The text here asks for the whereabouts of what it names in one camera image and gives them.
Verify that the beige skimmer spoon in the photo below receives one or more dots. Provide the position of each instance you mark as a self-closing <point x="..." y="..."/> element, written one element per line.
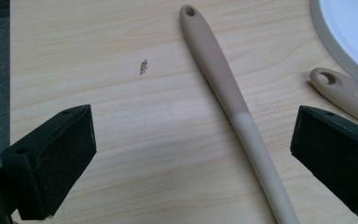
<point x="217" y="68"/>

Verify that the white utensil rack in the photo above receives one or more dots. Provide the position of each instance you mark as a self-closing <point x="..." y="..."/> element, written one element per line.
<point x="354" y="31"/>

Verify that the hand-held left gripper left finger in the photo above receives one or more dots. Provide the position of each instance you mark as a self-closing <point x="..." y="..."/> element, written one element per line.
<point x="52" y="161"/>

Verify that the beige slotted spatula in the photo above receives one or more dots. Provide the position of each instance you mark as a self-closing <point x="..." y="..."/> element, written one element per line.
<point x="348" y="93"/>

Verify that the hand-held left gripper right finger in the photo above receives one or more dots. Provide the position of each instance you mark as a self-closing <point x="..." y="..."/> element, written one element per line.
<point x="338" y="155"/>

